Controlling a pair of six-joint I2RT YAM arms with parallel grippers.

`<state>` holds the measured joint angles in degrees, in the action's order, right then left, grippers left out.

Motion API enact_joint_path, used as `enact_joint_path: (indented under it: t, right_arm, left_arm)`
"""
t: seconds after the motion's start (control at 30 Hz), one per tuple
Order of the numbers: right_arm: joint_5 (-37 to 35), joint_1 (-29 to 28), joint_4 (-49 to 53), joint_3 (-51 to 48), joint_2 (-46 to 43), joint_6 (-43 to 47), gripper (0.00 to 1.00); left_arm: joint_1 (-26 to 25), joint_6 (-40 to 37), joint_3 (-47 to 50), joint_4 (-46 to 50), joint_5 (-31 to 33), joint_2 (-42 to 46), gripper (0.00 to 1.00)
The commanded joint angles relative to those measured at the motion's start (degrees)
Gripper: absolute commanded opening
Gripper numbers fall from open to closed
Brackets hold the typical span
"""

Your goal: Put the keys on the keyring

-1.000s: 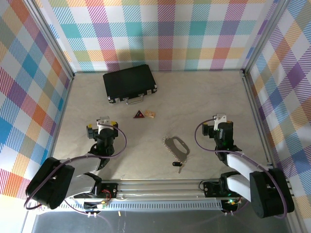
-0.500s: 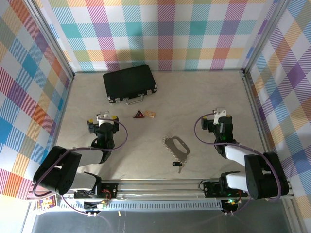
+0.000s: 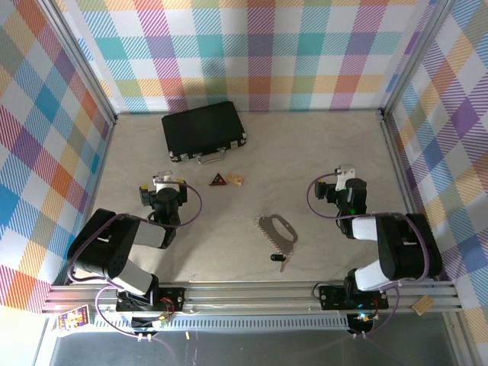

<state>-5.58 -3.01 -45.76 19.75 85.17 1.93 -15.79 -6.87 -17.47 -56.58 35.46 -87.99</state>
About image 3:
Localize metal key holder plate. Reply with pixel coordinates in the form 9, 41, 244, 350
254, 213, 299, 255

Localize silver key with black tag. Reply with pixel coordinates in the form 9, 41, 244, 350
268, 252, 295, 274

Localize small wooden block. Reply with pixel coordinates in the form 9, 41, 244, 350
411, 296, 436, 316

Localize colourful printed card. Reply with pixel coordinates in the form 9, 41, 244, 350
56, 304, 92, 332

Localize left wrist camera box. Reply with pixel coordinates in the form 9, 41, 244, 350
152, 170, 176, 194

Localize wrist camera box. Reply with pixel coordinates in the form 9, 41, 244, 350
334, 164, 357, 191
152, 170, 176, 194

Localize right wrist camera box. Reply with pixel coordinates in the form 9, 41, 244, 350
334, 164, 357, 191

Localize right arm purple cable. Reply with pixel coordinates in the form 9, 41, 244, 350
307, 172, 434, 339

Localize black briefcase with metal handle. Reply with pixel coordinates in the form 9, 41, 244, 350
160, 101, 249, 165

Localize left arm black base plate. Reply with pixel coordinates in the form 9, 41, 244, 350
115, 286, 187, 314

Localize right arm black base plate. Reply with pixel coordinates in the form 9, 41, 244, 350
318, 284, 390, 310

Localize aluminium mounting rail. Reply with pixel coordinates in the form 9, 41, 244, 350
41, 281, 464, 315

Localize slotted grey cable duct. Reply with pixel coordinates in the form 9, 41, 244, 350
91, 313, 352, 332

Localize aluminium frame post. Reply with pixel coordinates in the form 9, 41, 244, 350
37, 0, 117, 127
378, 0, 458, 119

